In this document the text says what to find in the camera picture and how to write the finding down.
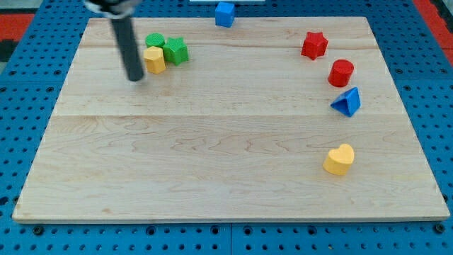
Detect green circle block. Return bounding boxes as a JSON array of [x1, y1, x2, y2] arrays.
[[145, 33, 166, 47]]

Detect yellow hexagon block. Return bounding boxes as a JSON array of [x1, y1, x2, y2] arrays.
[[144, 46, 166, 74]]

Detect green star block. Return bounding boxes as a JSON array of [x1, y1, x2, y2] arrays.
[[162, 38, 189, 66]]

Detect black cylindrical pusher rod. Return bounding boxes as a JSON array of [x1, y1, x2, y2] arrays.
[[110, 16, 144, 81]]

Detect blue cube block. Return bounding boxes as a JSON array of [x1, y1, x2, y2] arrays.
[[215, 2, 235, 28]]

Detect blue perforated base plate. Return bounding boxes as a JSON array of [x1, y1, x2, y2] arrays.
[[1, 0, 452, 254]]

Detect yellow heart block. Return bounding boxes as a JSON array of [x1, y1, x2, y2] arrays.
[[322, 144, 355, 176]]

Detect wooden board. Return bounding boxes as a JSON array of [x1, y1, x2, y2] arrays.
[[13, 17, 449, 224]]

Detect red cylinder block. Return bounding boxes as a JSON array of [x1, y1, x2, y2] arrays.
[[328, 59, 355, 88]]

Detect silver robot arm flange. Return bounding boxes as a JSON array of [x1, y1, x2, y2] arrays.
[[84, 0, 142, 19]]

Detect red star block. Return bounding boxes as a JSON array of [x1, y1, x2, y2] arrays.
[[301, 32, 328, 60]]

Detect blue triangle block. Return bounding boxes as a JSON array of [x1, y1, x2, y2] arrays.
[[331, 87, 362, 118]]

